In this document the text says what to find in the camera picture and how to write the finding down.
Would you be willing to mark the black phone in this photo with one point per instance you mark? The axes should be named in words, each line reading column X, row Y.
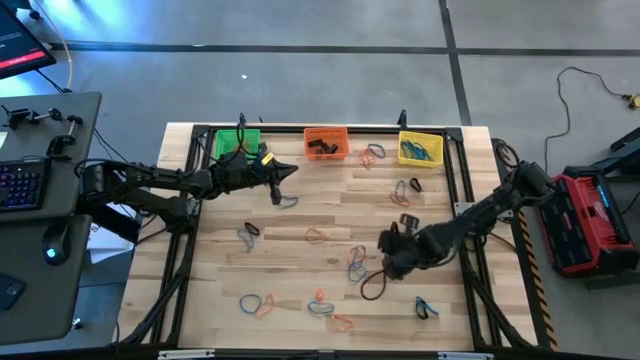
column 11, row 291

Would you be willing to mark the black yellow hazard tape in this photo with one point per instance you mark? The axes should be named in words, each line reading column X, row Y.
column 537, row 280

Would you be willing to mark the small desk bolt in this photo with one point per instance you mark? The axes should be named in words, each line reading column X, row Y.
column 76, row 324

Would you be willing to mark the orange plastic basket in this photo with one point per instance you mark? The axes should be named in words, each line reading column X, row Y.
column 312, row 132

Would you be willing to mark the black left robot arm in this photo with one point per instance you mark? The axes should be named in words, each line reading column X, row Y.
column 160, row 172

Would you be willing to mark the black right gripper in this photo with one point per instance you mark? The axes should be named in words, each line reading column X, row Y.
column 410, row 250

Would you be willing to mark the yellow plastic basket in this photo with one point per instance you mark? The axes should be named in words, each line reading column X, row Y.
column 435, row 140

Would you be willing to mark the yellow tape label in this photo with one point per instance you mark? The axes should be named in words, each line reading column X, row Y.
column 267, row 159

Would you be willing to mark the dark blue rubber band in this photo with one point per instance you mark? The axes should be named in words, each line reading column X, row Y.
column 382, row 150

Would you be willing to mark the black computer monitor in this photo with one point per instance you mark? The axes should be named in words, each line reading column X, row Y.
column 20, row 45

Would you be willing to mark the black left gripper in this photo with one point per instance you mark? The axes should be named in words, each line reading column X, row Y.
column 240, row 172

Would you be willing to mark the black backlit keyboard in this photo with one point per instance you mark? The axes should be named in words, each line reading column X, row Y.
column 22, row 185

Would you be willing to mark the green plastic basket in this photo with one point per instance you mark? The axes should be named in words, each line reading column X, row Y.
column 225, row 137

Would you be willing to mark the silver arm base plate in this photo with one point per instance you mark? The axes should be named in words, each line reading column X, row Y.
column 460, row 207

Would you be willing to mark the silver table bracket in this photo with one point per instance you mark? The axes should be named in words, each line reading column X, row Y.
column 185, row 354
column 465, row 356

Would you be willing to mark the small orange rubber band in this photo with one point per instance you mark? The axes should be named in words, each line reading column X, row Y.
column 319, row 295

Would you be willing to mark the red black tool case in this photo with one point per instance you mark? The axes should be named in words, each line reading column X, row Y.
column 585, row 225

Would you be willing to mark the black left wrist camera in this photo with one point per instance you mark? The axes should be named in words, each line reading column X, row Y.
column 275, row 195

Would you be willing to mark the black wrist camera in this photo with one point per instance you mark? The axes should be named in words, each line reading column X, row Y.
column 409, row 222
column 275, row 195

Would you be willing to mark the black desk clamp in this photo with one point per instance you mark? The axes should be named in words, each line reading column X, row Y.
column 57, row 146
column 35, row 116

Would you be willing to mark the grey desk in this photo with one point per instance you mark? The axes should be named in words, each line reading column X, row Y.
column 50, row 300

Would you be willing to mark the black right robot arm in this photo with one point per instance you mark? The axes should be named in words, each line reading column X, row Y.
column 487, row 207

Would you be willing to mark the black metal stand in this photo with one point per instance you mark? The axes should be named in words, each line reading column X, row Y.
column 625, row 150

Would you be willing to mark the black thin rubber band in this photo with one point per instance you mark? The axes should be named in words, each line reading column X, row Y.
column 420, row 314
column 251, row 228
column 419, row 186

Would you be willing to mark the black computer mouse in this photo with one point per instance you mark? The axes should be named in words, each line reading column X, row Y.
column 56, row 245

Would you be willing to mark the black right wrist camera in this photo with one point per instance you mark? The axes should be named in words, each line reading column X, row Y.
column 409, row 222

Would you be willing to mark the black frame clamp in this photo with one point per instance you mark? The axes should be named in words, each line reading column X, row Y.
column 242, row 121
column 402, row 119

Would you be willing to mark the white paper sheet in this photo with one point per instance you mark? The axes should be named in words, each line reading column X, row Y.
column 110, row 242

